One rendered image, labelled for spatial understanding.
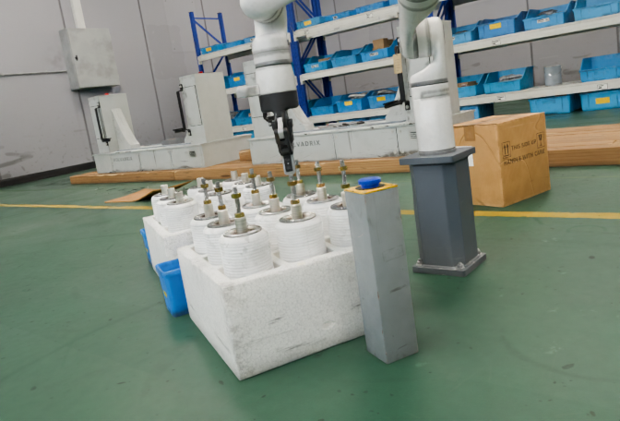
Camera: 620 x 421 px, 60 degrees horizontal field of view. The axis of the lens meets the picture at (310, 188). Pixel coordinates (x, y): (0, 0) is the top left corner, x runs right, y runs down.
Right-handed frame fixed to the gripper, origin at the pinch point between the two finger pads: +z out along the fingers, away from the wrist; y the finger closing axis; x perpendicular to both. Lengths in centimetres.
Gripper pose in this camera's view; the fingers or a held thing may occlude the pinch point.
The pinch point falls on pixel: (289, 164)
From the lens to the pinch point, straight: 107.5
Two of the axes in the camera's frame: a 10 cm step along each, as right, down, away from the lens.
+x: -9.9, 1.4, 0.6
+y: 0.4, -1.6, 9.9
